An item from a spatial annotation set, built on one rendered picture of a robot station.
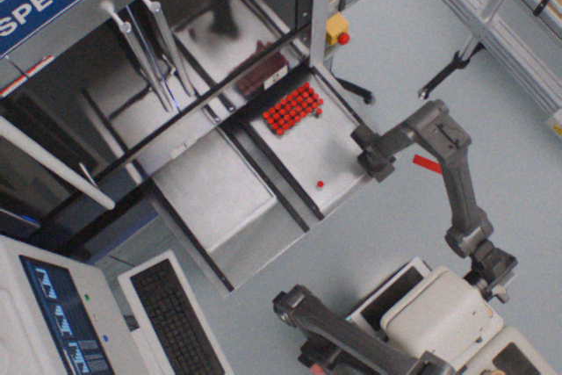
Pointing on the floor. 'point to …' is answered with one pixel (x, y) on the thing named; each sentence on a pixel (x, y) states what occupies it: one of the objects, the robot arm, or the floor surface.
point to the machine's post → (320, 5)
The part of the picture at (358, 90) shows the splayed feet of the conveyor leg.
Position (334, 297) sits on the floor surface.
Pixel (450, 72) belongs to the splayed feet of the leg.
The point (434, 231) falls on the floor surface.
